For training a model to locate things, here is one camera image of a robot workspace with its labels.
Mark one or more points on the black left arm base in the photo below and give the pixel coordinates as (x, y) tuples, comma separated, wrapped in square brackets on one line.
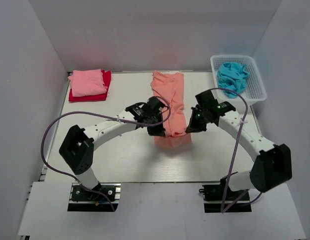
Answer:
[(81, 200)]

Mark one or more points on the salmon orange t-shirt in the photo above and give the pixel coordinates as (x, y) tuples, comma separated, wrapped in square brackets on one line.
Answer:
[(171, 88)]

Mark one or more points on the white plastic basket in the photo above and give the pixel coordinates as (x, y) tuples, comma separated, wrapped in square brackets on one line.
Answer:
[(254, 92)]

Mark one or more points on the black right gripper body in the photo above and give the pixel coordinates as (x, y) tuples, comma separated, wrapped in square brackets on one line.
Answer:
[(198, 109)]

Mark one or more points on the folded light pink t-shirt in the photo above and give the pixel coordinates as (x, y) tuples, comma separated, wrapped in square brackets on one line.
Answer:
[(87, 83)]

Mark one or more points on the folded red t-shirt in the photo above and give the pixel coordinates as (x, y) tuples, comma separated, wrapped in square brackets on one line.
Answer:
[(93, 98)]

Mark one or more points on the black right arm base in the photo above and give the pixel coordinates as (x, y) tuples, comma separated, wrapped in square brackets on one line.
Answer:
[(213, 194)]

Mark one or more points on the crumpled blue t-shirt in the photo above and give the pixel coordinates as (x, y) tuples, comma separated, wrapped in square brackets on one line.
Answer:
[(232, 76)]

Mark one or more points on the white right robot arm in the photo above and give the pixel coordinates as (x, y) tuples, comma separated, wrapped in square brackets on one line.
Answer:
[(272, 163)]

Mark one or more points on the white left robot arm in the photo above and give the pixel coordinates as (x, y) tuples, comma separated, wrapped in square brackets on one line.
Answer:
[(79, 144)]

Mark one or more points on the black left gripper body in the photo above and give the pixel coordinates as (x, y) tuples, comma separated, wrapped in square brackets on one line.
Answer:
[(155, 118)]

